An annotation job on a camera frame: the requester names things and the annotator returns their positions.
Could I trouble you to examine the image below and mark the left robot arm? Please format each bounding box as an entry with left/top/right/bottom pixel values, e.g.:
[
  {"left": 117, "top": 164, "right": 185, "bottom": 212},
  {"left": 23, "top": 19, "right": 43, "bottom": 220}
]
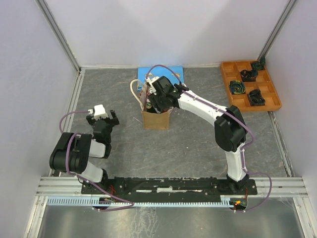
[{"left": 50, "top": 105, "right": 120, "bottom": 193}]

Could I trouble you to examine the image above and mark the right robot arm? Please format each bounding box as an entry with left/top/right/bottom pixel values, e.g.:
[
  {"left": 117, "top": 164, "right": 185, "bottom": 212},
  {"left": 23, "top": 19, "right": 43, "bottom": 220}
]
[{"left": 145, "top": 76, "right": 249, "bottom": 194}]

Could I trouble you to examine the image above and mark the burlap canvas bag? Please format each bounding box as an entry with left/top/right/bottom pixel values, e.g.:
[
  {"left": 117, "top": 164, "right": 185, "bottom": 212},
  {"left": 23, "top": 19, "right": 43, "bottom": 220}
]
[{"left": 130, "top": 79, "right": 173, "bottom": 130}]

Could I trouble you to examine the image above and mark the green topped dark can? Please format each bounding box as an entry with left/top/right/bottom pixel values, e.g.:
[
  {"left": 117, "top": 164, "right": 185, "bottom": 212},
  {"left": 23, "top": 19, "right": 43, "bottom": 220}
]
[{"left": 145, "top": 101, "right": 155, "bottom": 113}]

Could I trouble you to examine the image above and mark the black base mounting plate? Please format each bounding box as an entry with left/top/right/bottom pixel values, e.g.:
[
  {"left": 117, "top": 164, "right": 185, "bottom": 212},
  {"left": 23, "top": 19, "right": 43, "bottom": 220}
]
[{"left": 81, "top": 177, "right": 258, "bottom": 203}]

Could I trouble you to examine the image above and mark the orange compartment tray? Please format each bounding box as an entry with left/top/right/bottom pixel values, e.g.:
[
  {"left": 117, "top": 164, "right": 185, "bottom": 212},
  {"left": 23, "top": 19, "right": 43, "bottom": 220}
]
[{"left": 220, "top": 60, "right": 282, "bottom": 112}]

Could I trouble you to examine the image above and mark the blue yellow rolled sock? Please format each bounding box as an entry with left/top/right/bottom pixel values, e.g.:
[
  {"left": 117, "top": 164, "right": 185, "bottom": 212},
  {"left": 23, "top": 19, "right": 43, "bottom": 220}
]
[{"left": 229, "top": 80, "right": 246, "bottom": 95}]

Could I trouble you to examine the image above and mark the black rolled sock upper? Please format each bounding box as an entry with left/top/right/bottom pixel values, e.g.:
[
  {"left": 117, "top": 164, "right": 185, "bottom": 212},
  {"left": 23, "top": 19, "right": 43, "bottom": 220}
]
[{"left": 240, "top": 69, "right": 258, "bottom": 82}]

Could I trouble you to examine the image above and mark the black rolled sock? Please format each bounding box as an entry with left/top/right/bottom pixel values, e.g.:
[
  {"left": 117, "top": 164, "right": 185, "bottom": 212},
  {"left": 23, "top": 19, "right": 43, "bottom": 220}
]
[
  {"left": 240, "top": 69, "right": 258, "bottom": 82},
  {"left": 248, "top": 89, "right": 265, "bottom": 106}
]

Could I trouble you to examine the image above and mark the black rolled sock lower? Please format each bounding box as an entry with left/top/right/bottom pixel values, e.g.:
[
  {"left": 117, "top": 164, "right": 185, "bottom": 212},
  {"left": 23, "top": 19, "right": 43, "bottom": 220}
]
[{"left": 248, "top": 89, "right": 265, "bottom": 106}]

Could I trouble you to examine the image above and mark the teal rolled sock corner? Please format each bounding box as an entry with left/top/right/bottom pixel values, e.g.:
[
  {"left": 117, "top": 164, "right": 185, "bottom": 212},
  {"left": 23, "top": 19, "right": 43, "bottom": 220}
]
[{"left": 250, "top": 56, "right": 266, "bottom": 71}]

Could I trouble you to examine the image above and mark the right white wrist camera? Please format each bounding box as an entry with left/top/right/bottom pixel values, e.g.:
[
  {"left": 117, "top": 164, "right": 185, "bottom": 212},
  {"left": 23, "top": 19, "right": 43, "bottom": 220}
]
[{"left": 145, "top": 76, "right": 159, "bottom": 95}]

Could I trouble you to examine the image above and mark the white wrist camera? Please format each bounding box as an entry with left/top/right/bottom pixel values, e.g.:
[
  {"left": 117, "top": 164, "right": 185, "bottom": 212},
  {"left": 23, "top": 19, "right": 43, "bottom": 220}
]
[
  {"left": 145, "top": 76, "right": 159, "bottom": 95},
  {"left": 88, "top": 104, "right": 108, "bottom": 120}
]

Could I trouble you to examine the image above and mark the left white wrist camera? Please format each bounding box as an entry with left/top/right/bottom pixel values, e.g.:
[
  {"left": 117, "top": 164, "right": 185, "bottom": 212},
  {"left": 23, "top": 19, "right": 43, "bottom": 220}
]
[{"left": 88, "top": 104, "right": 108, "bottom": 120}]

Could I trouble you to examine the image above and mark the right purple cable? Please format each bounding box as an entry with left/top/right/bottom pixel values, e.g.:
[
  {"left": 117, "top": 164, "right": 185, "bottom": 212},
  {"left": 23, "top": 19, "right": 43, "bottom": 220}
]
[{"left": 146, "top": 64, "right": 273, "bottom": 213}]

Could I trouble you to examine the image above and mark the purple cable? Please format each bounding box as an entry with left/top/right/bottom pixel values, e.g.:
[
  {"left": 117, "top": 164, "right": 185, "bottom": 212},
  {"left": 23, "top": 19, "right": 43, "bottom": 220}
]
[
  {"left": 59, "top": 110, "right": 135, "bottom": 212},
  {"left": 146, "top": 64, "right": 273, "bottom": 213}
]

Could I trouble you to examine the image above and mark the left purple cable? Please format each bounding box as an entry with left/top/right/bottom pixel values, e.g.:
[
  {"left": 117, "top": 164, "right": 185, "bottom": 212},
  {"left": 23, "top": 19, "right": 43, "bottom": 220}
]
[{"left": 59, "top": 110, "right": 135, "bottom": 212}]

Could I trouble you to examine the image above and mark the light blue cable duct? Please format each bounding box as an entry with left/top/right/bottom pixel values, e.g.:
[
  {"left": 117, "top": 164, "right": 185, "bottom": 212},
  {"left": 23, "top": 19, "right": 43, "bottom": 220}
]
[{"left": 47, "top": 195, "right": 236, "bottom": 206}]

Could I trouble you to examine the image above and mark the aluminium frame rail front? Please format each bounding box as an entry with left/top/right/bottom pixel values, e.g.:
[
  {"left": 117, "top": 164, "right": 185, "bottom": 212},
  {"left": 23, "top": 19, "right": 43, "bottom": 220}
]
[{"left": 36, "top": 177, "right": 308, "bottom": 198}]

